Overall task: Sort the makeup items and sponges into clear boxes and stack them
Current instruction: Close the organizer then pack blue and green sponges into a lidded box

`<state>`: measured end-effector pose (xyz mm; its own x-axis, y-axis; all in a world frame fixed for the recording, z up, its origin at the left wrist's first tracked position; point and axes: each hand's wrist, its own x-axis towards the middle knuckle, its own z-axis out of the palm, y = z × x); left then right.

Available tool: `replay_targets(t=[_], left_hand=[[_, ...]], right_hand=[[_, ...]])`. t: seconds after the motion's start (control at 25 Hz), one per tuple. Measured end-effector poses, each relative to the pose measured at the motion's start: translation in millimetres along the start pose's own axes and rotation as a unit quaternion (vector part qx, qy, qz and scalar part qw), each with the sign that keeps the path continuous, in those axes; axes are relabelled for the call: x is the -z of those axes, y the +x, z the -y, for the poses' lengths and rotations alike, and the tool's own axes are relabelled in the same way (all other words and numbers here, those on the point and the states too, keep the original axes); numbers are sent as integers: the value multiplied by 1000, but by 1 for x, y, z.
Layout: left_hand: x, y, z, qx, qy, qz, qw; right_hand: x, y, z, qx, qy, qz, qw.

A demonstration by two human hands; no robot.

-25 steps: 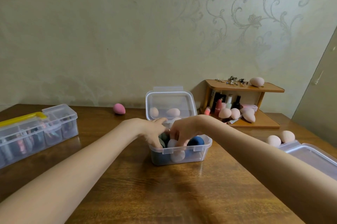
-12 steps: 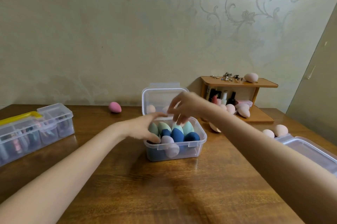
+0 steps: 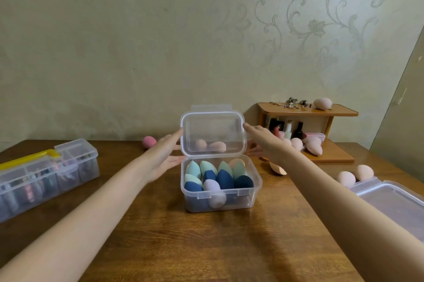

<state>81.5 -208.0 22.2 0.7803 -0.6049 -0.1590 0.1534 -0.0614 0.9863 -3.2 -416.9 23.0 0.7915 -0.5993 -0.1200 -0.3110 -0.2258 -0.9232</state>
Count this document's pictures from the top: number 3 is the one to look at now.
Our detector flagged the person's left hand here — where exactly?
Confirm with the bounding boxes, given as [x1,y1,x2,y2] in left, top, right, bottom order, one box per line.
[141,128,187,184]

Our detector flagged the person's right hand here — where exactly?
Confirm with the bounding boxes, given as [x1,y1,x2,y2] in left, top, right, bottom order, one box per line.
[242,122,295,166]

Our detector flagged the group of blue green sponges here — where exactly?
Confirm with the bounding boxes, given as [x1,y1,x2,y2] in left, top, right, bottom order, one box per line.
[184,158,255,210]

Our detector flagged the small clear plastic box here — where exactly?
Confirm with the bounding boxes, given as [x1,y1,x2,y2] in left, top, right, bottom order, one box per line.
[180,104,263,213]

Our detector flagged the beige sponge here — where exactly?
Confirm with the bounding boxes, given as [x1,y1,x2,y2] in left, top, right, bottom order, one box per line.
[313,97,333,111]

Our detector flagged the pile of makeup sponges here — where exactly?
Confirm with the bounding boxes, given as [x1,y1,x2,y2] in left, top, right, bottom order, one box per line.
[194,130,375,189]

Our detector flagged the puffs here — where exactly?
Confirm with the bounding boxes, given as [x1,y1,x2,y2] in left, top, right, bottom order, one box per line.
[3,156,97,206]

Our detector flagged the large clear plastic container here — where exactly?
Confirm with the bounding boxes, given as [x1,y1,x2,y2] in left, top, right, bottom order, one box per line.
[349,177,424,243]

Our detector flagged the clear divided organizer box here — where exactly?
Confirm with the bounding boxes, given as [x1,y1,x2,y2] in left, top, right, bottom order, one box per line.
[0,138,100,224]

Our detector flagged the person's left forearm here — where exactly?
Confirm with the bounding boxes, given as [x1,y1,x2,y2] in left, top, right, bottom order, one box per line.
[0,159,156,282]

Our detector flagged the person's right forearm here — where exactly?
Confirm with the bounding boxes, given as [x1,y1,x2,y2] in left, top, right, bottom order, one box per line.
[280,151,424,282]

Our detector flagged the pile of metal hair clips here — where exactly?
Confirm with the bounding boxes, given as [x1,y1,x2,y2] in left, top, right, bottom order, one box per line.
[270,96,312,110]

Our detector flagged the small wooden rack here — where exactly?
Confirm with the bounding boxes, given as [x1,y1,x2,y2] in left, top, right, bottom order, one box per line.
[257,102,360,163]

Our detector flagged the pale green door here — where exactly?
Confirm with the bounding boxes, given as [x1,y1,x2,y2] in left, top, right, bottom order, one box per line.
[369,26,424,183]

